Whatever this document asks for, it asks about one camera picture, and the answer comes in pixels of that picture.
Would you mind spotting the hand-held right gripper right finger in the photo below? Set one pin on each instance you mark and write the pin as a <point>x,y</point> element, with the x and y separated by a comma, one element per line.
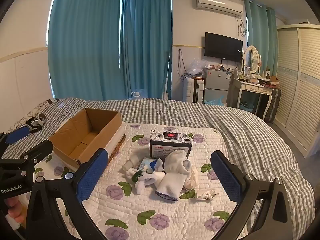
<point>226,177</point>

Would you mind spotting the floral print pillow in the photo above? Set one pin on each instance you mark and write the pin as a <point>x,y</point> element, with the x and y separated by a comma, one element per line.
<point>37,108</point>

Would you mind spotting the beige cloth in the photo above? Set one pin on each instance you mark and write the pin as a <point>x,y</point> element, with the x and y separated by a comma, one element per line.
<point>192,180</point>

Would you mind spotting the clear plastic bag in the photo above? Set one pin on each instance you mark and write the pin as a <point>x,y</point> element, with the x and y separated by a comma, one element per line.
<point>196,66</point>

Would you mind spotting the brown cardboard box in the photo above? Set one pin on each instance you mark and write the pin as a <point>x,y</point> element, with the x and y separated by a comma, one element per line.
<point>75,135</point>

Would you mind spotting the teal storage basket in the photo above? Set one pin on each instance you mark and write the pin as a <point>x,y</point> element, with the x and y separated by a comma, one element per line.
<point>246,106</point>

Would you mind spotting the wide teal curtain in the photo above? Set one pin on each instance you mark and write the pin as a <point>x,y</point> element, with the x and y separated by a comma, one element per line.
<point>82,42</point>

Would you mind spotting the white suitcase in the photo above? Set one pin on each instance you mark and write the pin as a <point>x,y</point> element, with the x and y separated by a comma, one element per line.
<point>190,90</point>

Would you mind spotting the light teal curtain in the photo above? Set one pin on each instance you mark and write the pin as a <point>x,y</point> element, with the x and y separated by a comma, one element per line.
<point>260,30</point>

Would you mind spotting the dark suitcase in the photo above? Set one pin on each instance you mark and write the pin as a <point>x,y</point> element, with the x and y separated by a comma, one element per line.
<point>273,105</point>

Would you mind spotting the white cloth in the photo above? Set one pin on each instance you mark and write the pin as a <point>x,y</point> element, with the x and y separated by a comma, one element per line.
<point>132,162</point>

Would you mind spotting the white mop pole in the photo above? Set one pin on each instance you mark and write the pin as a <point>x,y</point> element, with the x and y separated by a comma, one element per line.
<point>169,75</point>

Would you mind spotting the small brown box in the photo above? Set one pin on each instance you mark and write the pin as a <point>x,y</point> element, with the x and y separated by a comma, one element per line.
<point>273,80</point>

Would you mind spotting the white air conditioner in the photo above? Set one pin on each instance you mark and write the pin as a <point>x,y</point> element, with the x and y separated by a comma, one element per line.
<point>220,5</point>

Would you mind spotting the white dressing table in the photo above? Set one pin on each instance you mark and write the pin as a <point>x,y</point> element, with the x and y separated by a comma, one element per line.
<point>252,87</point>

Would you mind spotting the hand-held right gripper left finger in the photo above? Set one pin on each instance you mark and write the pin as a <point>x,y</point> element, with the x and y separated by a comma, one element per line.
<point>92,176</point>

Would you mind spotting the cream louvred wardrobe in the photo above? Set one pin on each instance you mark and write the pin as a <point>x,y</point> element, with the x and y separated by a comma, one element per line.
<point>300,80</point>

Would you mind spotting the person's left hand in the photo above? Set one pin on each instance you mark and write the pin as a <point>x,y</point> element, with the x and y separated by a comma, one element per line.
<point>13,205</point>

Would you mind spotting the clear water jug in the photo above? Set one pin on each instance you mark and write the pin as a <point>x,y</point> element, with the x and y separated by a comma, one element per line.
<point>136,94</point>

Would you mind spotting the black wall television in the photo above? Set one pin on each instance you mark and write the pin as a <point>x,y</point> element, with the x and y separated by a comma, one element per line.
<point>222,46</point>

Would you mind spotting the oval white mirror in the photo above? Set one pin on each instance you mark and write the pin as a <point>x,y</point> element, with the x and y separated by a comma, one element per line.
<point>254,58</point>

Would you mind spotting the cream sock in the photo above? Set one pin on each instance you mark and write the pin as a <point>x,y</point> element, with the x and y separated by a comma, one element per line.
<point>207,194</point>

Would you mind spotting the white green sock bundle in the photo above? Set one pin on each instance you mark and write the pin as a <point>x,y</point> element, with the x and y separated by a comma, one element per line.
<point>142,180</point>

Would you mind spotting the blue white soft packet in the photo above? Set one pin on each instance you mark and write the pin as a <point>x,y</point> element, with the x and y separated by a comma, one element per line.
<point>147,163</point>

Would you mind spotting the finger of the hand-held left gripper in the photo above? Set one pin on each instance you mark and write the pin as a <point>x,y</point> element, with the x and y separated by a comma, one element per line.
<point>17,134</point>
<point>40,151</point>

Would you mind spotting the narrow teal curtain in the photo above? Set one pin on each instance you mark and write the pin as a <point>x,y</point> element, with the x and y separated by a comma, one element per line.
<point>145,42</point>

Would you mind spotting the black floral tissue pack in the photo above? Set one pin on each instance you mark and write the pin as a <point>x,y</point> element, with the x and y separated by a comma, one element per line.
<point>170,136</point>

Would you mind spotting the black white headset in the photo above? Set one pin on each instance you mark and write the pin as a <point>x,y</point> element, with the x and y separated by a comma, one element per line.
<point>40,120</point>

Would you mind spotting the small grey fridge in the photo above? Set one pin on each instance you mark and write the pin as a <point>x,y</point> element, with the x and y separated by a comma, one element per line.
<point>216,80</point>

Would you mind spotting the white sock pair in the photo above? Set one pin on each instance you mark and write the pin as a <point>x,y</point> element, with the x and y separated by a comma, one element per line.
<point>172,177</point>

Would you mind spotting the blue plastic bag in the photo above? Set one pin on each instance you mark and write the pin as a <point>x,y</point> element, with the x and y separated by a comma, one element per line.
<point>215,101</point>

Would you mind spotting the floral quilted mat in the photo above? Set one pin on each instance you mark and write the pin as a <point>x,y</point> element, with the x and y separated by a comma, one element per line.
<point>150,217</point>

